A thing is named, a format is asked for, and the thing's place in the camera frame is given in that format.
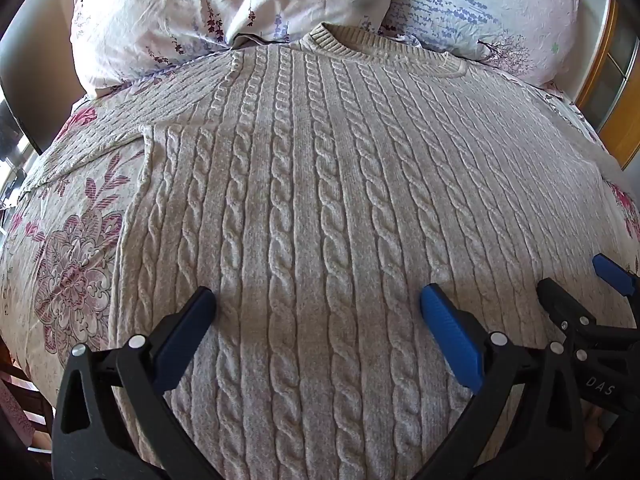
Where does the beige cable-knit sweater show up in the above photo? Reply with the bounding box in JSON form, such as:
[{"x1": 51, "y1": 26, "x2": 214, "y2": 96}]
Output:
[{"x1": 29, "y1": 22, "x2": 629, "y2": 480}]

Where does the orange wooden cabinet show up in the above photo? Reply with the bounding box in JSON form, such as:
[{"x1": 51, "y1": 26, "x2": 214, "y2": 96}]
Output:
[{"x1": 559, "y1": 0, "x2": 639, "y2": 168}]

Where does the floral bed sheet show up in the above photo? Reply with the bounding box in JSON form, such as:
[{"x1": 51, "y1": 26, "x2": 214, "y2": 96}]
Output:
[{"x1": 0, "y1": 79, "x2": 640, "y2": 411}]

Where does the white blue-floral pillow right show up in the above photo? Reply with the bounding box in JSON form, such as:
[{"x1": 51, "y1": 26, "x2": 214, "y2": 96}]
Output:
[{"x1": 381, "y1": 0, "x2": 580, "y2": 87}]

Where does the dark headboard panel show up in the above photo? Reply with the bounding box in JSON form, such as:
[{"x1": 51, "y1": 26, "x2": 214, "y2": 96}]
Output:
[{"x1": 1, "y1": 0, "x2": 85, "y2": 153}]

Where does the white floral pillow left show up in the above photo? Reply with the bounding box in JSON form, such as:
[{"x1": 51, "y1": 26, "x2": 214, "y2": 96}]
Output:
[{"x1": 70, "y1": 0, "x2": 390, "y2": 98}]

